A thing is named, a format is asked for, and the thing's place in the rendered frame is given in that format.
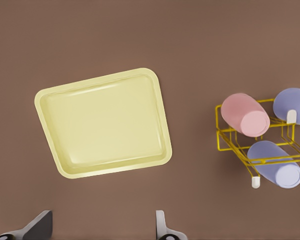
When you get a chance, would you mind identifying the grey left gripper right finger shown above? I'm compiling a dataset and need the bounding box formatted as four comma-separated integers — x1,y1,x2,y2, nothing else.
155,209,188,240

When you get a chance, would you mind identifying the yellow wire cup rack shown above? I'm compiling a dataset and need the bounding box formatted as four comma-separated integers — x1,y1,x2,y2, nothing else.
215,98,300,189

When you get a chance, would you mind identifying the pale yellow rectangular tray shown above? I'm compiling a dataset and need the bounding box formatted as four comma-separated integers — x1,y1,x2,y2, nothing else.
34,67,173,180

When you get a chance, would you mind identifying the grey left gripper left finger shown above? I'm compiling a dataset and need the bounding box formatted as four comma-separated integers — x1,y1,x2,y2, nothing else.
0,209,54,240

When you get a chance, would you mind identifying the pink cup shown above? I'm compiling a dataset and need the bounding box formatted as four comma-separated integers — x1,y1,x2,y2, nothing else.
220,93,271,138

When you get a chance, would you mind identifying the lavender cup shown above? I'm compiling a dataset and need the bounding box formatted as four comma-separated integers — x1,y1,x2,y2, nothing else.
272,87,300,127
247,140,300,189

